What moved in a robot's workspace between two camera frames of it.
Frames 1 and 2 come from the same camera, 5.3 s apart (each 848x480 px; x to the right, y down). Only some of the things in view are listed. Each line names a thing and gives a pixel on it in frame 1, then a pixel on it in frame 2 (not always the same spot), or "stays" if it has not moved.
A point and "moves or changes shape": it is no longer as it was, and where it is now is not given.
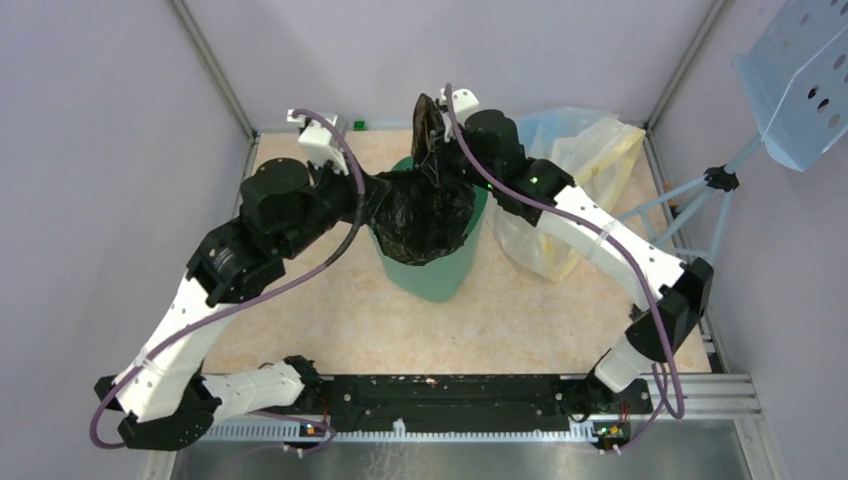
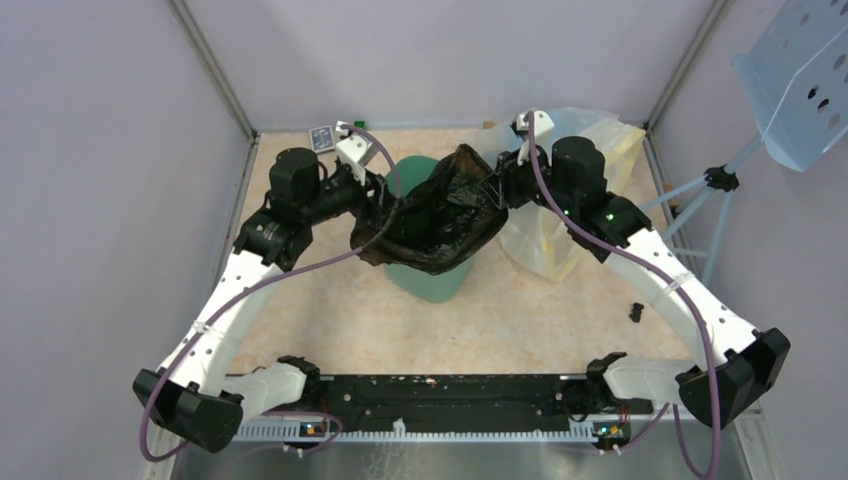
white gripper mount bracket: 463,102 → 542,125
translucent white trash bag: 595,151 stays
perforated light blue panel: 796,78 stays
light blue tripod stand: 723,178 stays
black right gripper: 445,151 → 508,176
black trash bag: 423,212 moves or changes shape
